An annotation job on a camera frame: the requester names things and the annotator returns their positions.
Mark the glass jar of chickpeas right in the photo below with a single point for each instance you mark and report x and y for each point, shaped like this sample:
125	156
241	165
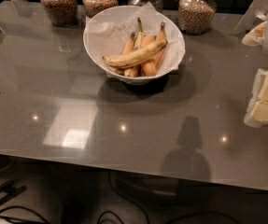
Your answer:
194	16

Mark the orange banana left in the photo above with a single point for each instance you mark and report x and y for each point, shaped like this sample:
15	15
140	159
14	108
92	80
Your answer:
129	45

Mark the yellow banana upright stem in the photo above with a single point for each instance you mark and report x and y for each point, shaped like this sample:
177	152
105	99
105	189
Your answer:
134	71

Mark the white bowl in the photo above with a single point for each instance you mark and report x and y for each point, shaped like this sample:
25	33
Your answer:
115	25

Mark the orange banana middle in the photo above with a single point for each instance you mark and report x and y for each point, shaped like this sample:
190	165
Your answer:
148	66

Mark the glass jar of grains left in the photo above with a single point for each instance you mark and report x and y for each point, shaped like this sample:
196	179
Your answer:
61	12

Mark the yellow banana across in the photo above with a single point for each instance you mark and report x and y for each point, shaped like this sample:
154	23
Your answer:
135	57

